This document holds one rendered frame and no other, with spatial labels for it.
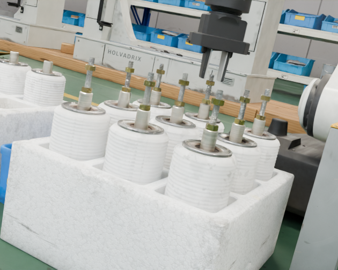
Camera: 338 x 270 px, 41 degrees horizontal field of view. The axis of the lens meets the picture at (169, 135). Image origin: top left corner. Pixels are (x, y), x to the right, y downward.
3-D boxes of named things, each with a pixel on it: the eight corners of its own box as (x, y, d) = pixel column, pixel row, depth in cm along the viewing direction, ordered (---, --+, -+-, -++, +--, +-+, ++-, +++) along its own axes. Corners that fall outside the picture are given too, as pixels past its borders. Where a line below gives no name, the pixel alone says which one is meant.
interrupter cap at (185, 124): (146, 119, 81) (147, 115, 81) (170, 118, 87) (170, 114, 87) (181, 131, 77) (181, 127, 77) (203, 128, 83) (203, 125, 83)
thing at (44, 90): (37, 135, 121) (46, 69, 118) (64, 145, 117) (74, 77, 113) (9, 139, 113) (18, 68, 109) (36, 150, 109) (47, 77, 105)
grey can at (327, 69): (321, 79, 533) (325, 64, 529) (334, 82, 526) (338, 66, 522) (317, 79, 520) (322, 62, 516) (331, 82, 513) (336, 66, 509)
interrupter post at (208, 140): (205, 154, 65) (211, 132, 64) (195, 148, 66) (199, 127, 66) (217, 154, 66) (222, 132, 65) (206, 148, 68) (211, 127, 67)
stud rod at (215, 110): (208, 141, 65) (220, 90, 64) (204, 139, 66) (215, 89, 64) (213, 141, 66) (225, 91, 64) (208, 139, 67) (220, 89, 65)
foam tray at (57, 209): (124, 193, 113) (138, 124, 109) (273, 253, 95) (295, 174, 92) (-2, 238, 79) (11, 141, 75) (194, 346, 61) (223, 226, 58)
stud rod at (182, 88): (180, 114, 82) (189, 73, 80) (178, 114, 81) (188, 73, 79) (175, 113, 82) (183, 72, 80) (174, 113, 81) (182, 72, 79)
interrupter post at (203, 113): (206, 122, 91) (210, 106, 90) (195, 119, 91) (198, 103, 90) (208, 120, 93) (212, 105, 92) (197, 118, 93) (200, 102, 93)
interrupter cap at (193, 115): (218, 127, 88) (218, 123, 88) (181, 118, 89) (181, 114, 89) (221, 121, 95) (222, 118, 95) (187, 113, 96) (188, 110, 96)
